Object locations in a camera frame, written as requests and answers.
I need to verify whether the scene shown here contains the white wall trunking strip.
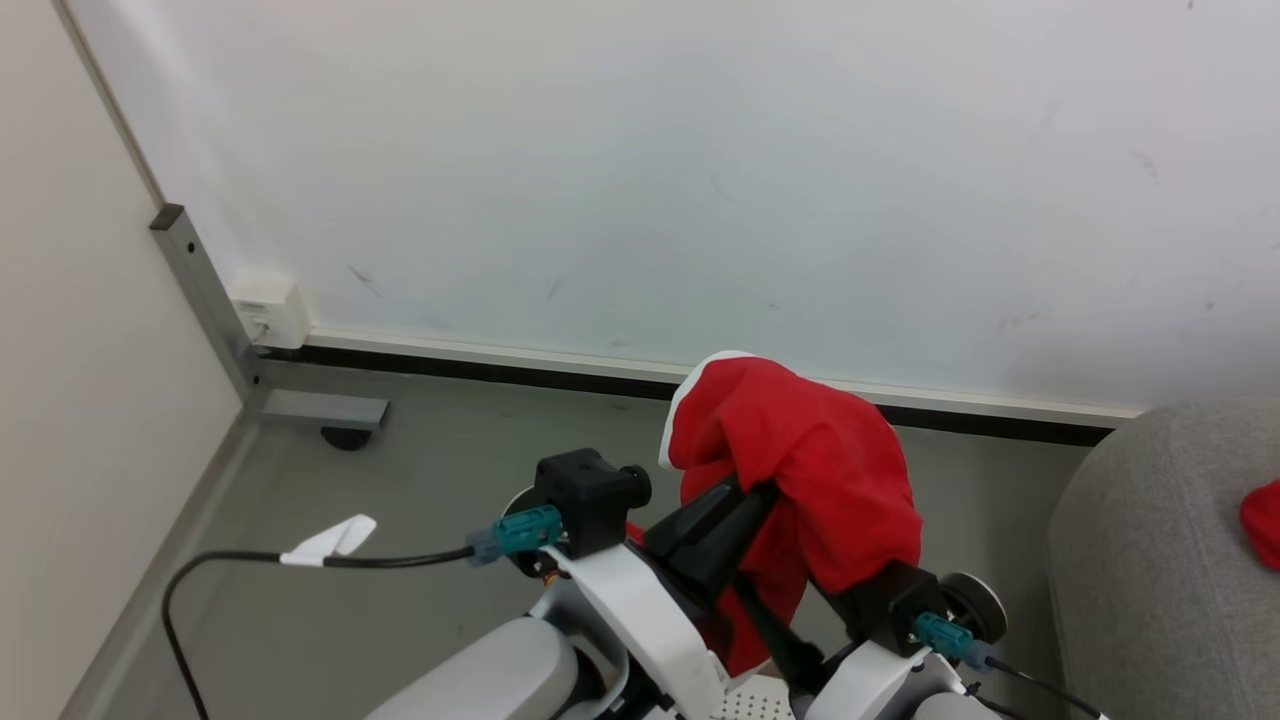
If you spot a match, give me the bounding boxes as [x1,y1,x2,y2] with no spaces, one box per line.
[305,325,1147,430]

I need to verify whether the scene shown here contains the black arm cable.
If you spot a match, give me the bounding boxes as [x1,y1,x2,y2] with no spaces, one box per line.
[985,655,1107,720]
[161,545,477,720]

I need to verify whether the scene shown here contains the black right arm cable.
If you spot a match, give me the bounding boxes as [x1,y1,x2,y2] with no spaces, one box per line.
[985,655,1107,720]

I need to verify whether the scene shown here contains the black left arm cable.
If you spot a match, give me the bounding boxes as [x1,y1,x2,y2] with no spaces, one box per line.
[161,545,477,720]

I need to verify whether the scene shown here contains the teal cable connector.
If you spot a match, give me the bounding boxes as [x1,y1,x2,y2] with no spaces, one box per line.
[466,504,565,569]
[912,612,994,672]

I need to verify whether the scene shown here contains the cream partition panel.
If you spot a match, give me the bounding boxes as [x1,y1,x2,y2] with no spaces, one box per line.
[0,0,247,720]

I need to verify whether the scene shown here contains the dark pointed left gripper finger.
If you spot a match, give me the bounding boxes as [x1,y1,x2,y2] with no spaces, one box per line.
[643,477,748,563]
[678,482,783,608]

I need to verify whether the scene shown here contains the white cable tag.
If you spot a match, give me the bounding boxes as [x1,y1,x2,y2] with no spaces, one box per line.
[279,514,379,569]

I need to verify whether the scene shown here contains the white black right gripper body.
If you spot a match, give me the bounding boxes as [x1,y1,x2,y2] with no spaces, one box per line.
[800,640,966,720]

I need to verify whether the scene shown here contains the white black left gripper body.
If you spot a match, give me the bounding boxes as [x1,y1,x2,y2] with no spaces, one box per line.
[543,543,729,720]

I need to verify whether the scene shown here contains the grey fabric sofa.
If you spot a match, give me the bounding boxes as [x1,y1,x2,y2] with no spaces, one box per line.
[1045,398,1280,720]

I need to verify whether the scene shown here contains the white wall socket box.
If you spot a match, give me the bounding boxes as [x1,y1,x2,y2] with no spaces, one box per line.
[228,272,314,350]

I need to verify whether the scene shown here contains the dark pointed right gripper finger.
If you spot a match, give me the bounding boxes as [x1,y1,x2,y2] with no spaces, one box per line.
[732,574,831,694]

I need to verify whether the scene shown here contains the teal left cable connector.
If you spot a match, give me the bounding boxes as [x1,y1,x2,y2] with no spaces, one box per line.
[466,504,565,569]

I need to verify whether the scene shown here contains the grey metal foot bar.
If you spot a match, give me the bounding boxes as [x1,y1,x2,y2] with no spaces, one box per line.
[255,388,391,434]

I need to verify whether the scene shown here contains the red cloth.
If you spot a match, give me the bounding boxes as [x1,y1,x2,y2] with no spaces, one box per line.
[1239,479,1280,573]

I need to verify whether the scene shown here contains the grey metal partition frame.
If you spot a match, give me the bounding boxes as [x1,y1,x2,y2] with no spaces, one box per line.
[55,0,269,720]

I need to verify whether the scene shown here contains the red garment with white trim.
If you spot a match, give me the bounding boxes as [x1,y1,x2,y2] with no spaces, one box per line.
[625,350,924,681]

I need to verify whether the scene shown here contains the teal right cable connector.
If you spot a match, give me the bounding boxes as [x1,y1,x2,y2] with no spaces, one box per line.
[912,612,994,672]

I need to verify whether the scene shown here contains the black baseboard strip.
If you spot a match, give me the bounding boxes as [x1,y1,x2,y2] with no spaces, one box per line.
[255,343,1117,448]

